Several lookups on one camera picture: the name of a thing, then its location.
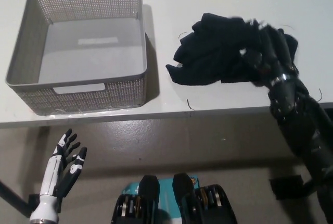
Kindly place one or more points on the black ribbed robot body block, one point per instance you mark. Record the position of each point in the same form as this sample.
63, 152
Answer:
212, 205
148, 187

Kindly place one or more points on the grey perforated plastic basket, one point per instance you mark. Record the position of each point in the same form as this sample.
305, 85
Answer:
78, 60

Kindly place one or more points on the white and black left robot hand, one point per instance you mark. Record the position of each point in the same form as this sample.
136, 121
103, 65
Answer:
69, 174

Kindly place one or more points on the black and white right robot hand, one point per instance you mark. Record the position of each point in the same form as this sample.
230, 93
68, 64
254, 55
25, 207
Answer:
275, 57

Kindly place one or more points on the black t-shirt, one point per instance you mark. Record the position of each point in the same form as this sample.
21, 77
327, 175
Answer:
213, 52

